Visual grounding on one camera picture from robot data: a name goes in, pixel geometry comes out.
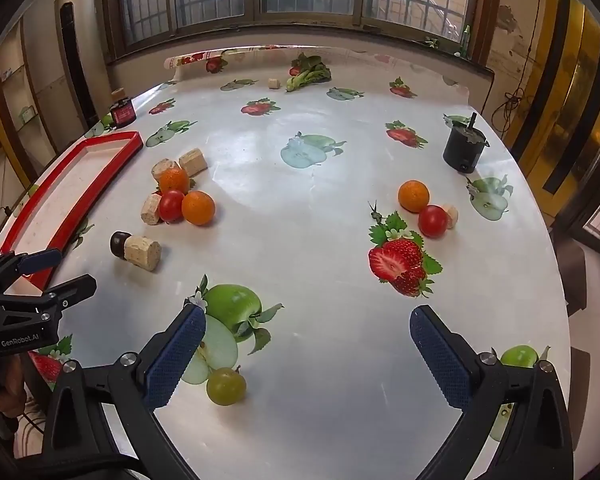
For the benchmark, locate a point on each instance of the green grape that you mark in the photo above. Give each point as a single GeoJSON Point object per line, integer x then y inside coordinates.
{"type": "Point", "coordinates": [226, 386]}

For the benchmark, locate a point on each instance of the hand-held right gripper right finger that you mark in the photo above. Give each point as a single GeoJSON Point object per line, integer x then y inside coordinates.
{"type": "Point", "coordinates": [440, 365]}

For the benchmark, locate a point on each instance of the orange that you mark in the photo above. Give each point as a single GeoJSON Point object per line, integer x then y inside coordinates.
{"type": "Point", "coordinates": [413, 196]}
{"type": "Point", "coordinates": [174, 180]}
{"type": "Point", "coordinates": [198, 207]}

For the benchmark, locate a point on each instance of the brown wooden chair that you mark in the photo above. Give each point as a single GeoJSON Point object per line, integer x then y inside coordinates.
{"type": "Point", "coordinates": [572, 270]}

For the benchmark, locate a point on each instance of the dark brown round piece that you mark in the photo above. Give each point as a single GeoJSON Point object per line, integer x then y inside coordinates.
{"type": "Point", "coordinates": [118, 244]}

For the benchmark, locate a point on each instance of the green bottle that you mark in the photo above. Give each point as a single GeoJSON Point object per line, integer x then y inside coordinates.
{"type": "Point", "coordinates": [465, 40]}

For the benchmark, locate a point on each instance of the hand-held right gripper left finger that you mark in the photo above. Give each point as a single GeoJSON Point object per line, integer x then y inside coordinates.
{"type": "Point", "coordinates": [175, 357]}

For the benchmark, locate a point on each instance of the fruit print tablecloth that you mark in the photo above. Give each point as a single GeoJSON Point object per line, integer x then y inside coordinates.
{"type": "Point", "coordinates": [305, 240]}

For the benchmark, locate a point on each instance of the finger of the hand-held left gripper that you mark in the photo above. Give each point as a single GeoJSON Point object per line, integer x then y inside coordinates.
{"type": "Point", "coordinates": [72, 290]}
{"type": "Point", "coordinates": [40, 260]}

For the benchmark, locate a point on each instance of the person's left hand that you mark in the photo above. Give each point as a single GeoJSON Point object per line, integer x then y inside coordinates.
{"type": "Point", "coordinates": [5, 400]}

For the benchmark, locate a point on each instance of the white standing air conditioner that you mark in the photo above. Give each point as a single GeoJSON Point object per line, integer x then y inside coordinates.
{"type": "Point", "coordinates": [77, 55]}

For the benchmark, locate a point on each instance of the red tomato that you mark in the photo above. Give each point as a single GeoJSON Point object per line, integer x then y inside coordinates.
{"type": "Point", "coordinates": [433, 220]}
{"type": "Point", "coordinates": [171, 206]}

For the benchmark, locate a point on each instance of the black cup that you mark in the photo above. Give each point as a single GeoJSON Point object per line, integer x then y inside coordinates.
{"type": "Point", "coordinates": [464, 152]}

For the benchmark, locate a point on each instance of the red labelled black jar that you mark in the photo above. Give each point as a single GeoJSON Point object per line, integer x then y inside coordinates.
{"type": "Point", "coordinates": [123, 114]}

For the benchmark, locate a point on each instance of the gold and black door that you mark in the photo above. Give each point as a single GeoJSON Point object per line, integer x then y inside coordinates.
{"type": "Point", "coordinates": [565, 85]}

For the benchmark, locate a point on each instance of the red rimmed tray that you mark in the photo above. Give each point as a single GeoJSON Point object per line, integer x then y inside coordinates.
{"type": "Point", "coordinates": [105, 142]}

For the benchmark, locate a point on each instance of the small cork piece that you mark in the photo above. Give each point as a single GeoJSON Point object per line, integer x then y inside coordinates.
{"type": "Point", "coordinates": [273, 82]}

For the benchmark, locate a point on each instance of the green bok choy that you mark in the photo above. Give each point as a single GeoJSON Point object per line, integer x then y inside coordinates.
{"type": "Point", "coordinates": [307, 74]}

